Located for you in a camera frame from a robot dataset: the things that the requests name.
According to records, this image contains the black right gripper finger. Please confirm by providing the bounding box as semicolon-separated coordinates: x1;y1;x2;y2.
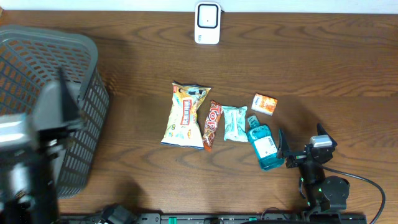
277;129;290;159
317;123;338;147

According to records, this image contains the orange small snack packet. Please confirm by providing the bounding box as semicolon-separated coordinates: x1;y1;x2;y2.
251;93;277;116

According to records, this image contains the light blue snack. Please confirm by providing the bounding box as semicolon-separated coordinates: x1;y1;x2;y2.
222;105;248;142

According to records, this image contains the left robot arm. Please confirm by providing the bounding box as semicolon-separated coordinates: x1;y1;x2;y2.
1;67;86;223

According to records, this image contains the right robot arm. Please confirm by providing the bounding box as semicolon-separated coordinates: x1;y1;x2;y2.
277;123;349;213

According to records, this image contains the white barcode scanner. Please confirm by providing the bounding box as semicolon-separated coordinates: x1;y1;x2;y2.
194;2;221;45

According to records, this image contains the blue mouthwash bottle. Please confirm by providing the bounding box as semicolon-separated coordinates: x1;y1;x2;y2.
247;115;284;171

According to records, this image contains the grey plastic basket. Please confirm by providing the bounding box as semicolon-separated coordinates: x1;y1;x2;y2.
1;25;109;198

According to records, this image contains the red Top candy bar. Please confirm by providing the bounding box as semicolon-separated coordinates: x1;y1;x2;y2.
202;100;223;152

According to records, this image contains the yellow snack bag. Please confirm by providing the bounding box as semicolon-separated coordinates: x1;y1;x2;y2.
160;82;211;149

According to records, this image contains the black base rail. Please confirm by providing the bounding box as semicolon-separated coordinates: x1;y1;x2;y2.
58;212;368;224

